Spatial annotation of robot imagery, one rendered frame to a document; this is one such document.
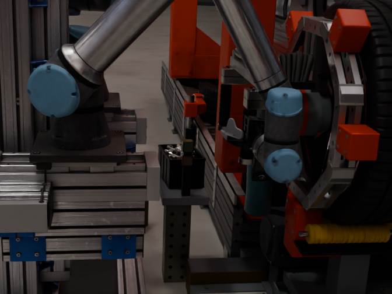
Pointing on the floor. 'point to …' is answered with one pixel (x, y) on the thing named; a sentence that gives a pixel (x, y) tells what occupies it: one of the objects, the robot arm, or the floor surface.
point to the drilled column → (175, 242)
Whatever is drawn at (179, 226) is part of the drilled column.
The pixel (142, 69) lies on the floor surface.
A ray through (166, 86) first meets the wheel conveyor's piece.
